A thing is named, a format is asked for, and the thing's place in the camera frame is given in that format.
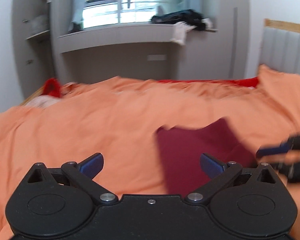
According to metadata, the red bed sheet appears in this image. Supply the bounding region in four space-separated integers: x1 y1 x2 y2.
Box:
157 78 261 88

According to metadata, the dark red long-sleeve shirt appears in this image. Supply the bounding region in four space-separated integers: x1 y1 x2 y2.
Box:
156 119 259 195

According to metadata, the floral cloth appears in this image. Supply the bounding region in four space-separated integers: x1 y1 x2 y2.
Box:
25 82 78 108

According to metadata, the grey padded wooden headboard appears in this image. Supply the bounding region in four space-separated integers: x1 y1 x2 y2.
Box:
258 18 300 78

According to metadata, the grey tall cabinet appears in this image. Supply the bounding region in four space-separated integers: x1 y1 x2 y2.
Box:
214 0 251 79

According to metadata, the pile of dark clothes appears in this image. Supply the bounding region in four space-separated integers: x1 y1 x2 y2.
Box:
151 9 218 32

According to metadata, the window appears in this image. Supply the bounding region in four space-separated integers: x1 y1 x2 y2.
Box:
72 0 190 28

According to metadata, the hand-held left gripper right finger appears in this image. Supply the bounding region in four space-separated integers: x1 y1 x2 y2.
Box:
184 152 277 205

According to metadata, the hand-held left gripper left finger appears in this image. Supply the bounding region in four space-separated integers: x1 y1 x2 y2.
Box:
27 152 119 205

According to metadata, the white garment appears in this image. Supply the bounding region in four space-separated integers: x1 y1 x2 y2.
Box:
170 17 213 46

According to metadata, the grey open shelf cabinet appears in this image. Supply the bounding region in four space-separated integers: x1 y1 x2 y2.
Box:
11 0 56 100

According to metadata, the orange duvet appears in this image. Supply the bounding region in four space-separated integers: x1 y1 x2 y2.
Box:
0 76 300 240

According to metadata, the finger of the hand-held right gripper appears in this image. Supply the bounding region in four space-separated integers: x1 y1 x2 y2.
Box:
256 142 291 158

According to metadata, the red knitted hat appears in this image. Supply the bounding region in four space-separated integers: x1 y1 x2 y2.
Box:
41 78 63 98

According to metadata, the grey window bench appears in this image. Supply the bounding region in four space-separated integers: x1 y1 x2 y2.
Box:
57 22 190 84

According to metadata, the orange pillow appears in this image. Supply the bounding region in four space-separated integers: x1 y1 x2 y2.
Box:
256 64 300 120

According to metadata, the clear plastic bag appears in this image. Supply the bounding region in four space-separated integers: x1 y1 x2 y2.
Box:
30 15 50 32

